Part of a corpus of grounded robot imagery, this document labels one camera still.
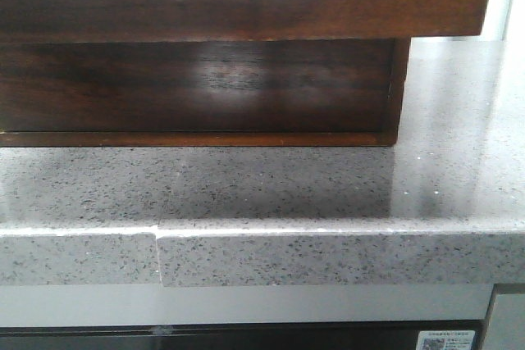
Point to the white QR code label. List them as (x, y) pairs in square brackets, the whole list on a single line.
[(446, 340)]

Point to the dark appliance under counter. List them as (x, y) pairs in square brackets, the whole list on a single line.
[(312, 335)]

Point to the white curtain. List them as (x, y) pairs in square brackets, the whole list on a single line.
[(502, 20)]

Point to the dark wooden drawer cabinet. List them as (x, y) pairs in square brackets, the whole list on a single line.
[(400, 92)]

